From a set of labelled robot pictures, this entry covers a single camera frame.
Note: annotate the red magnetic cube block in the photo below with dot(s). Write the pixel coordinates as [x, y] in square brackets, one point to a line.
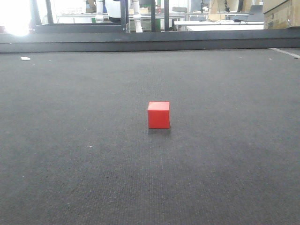
[159, 115]

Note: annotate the white background table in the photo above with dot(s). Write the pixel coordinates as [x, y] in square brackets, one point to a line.
[223, 25]

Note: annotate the white humanoid robot background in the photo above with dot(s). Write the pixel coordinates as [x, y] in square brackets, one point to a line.
[113, 9]

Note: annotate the white paper scrap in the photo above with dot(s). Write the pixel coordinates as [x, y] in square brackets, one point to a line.
[25, 58]

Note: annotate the white tape strip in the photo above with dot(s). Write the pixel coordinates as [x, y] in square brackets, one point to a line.
[296, 56]

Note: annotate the black raised platform edge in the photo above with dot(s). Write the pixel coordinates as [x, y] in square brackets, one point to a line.
[151, 41]

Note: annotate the cardboard box with labels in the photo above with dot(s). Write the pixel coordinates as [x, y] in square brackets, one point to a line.
[281, 14]

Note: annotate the black metal frame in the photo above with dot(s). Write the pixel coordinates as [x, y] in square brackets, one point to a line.
[75, 16]

